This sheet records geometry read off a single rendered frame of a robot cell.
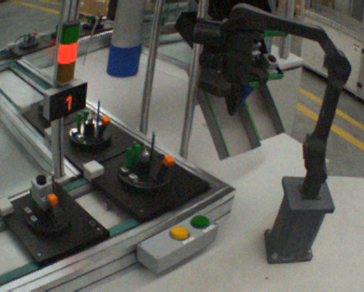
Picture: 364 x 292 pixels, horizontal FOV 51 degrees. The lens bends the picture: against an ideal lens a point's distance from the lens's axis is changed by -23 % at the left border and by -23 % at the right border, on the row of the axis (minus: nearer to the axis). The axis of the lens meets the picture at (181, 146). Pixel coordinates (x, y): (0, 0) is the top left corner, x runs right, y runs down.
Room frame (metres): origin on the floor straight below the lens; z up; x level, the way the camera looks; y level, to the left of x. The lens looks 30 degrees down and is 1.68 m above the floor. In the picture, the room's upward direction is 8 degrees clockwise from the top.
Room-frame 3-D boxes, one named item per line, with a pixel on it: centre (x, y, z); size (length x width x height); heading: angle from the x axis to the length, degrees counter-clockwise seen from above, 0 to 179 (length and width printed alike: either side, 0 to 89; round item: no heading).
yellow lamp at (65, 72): (0.96, 0.30, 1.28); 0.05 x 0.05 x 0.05
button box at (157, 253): (0.82, -0.02, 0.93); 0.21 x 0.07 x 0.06; 140
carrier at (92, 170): (1.02, 0.09, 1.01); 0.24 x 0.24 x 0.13; 50
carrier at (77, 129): (1.18, 0.27, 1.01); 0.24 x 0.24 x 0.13; 50
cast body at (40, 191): (0.77, 0.31, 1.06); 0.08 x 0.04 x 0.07; 51
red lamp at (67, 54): (0.96, 0.30, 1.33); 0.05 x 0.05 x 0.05
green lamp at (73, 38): (0.96, 0.30, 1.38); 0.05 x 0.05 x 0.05
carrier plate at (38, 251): (0.77, 0.31, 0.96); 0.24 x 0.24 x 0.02; 50
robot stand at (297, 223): (0.90, -0.34, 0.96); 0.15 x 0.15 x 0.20; 4
